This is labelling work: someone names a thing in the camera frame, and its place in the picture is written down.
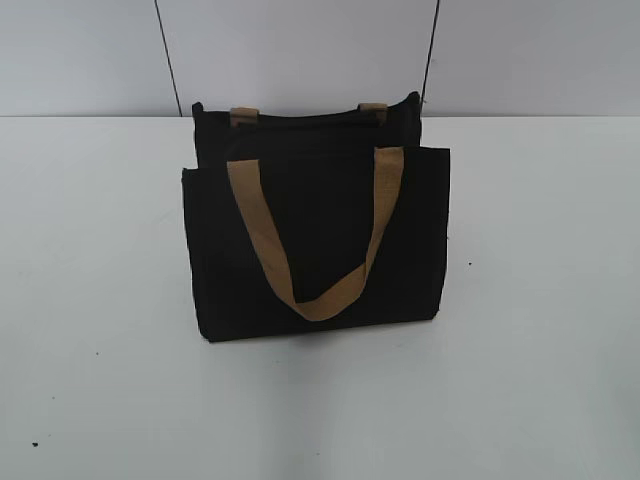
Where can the black tote bag tan handles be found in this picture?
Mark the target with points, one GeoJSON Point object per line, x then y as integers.
{"type": "Point", "coordinates": [306, 224]}

